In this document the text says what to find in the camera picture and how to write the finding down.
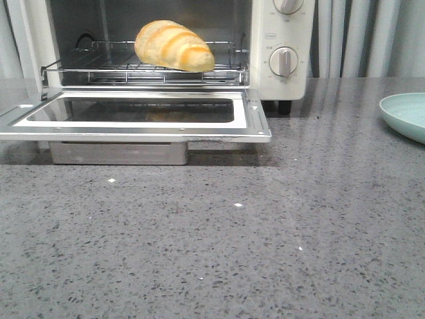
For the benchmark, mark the upper oven control knob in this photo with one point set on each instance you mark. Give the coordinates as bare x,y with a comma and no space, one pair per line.
288,7

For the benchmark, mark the grey striped curtain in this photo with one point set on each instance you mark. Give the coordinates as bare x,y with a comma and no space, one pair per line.
350,39

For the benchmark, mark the glass oven door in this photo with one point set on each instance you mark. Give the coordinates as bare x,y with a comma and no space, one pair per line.
135,126

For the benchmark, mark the white Toshiba toaster oven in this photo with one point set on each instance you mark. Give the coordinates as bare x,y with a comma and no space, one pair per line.
56,28

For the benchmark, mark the oven control knob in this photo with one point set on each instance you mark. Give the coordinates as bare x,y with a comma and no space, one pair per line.
283,61
288,7

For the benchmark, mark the lower oven control knob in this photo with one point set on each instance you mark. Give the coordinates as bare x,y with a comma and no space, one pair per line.
283,61

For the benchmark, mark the golden croissant bread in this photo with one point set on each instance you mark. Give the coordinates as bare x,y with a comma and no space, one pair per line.
168,44

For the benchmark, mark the light green plate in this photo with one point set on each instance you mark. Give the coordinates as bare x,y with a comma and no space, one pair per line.
404,113

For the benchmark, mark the metal oven wire rack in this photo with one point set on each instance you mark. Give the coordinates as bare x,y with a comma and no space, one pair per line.
115,63

